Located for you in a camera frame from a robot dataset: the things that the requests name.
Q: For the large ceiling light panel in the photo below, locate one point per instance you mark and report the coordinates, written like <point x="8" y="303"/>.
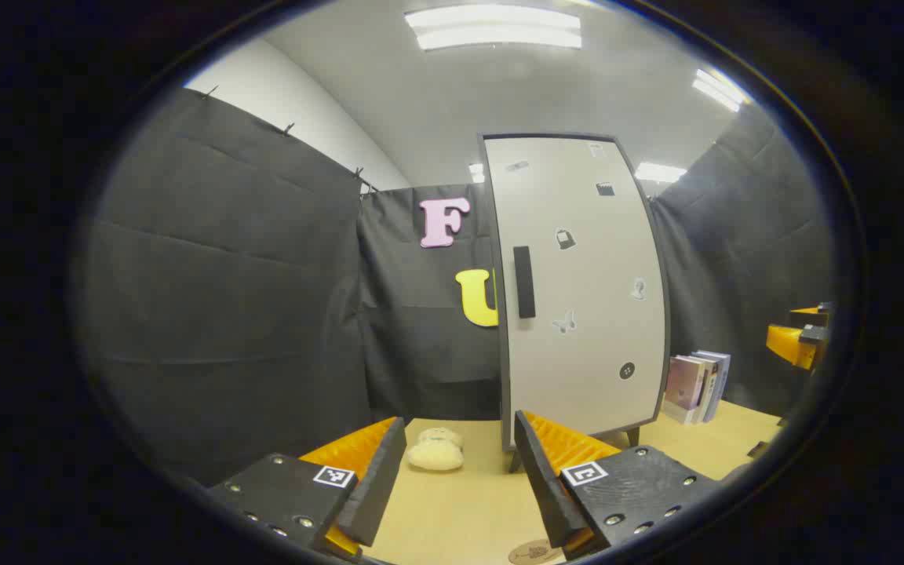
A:
<point x="493" y="27"/>

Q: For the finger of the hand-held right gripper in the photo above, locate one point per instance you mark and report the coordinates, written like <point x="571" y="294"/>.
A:
<point x="789" y="345"/>
<point x="809" y="315"/>

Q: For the cream plush toy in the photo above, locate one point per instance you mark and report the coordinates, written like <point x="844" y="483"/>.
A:
<point x="435" y="451"/>

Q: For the blue grey cover book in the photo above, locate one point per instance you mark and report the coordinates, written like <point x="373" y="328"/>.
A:
<point x="723" y="377"/>

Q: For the pink cover book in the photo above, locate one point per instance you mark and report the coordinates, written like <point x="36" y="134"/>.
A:
<point x="683" y="388"/>

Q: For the dark grey cabinet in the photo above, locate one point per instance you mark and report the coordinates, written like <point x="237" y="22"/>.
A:
<point x="632" y="436"/>

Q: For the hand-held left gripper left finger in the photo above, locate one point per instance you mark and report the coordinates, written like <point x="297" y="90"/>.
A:
<point x="381" y="486"/>

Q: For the small black block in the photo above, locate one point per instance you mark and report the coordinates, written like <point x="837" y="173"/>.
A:
<point x="760" y="450"/>

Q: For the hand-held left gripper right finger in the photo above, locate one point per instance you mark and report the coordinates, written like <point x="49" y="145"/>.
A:
<point x="542" y="486"/>

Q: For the white cover book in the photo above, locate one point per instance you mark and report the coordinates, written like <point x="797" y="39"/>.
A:
<point x="708" y="392"/>

